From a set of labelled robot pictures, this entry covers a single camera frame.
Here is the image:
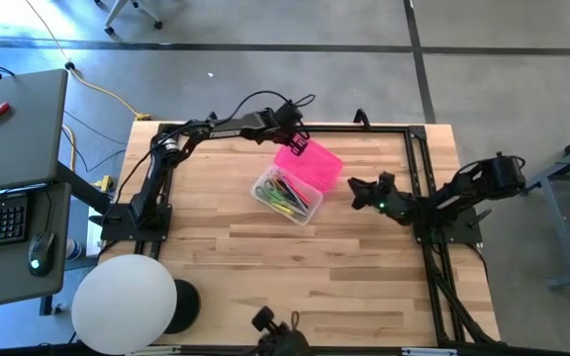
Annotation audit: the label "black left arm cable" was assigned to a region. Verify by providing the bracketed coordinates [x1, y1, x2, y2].
[116, 89, 317, 199]

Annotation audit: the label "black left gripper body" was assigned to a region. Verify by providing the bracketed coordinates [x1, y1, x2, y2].
[267, 101, 307, 139]

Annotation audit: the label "yellow floor cable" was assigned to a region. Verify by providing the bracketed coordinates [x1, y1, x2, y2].
[24, 0, 153, 123]

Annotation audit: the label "black computer mouse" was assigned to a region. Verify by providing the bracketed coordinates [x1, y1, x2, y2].
[27, 229, 56, 278]

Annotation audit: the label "office chair base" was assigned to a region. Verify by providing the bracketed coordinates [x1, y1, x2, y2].
[93, 0, 164, 37]

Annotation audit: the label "clear box with pink lid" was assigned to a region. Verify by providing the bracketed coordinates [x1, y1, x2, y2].
[249, 137, 344, 227]

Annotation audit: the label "black camera on mount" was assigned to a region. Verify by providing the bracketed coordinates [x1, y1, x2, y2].
[250, 305, 312, 356]

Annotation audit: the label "grey-blue metal stand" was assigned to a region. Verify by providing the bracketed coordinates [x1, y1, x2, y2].
[529, 123, 570, 292]

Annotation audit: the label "yellow power plug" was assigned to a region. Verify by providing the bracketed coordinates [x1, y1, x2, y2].
[93, 174, 116, 194]

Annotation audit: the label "yellow pen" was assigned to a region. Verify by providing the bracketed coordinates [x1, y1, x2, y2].
[278, 201, 307, 217]

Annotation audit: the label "green-handled scissors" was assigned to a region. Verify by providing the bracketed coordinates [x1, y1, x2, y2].
[256, 178, 309, 215]

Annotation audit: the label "white edge bracket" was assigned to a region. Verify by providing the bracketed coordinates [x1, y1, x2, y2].
[125, 345, 182, 356]
[401, 347, 459, 356]

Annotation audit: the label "white round globe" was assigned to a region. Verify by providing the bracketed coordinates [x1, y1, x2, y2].
[70, 252, 179, 356]

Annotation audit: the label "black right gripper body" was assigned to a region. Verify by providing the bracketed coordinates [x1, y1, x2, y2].
[371, 171, 418, 226]

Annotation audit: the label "black round disc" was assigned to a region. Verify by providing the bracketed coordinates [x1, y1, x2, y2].
[162, 278, 202, 335]

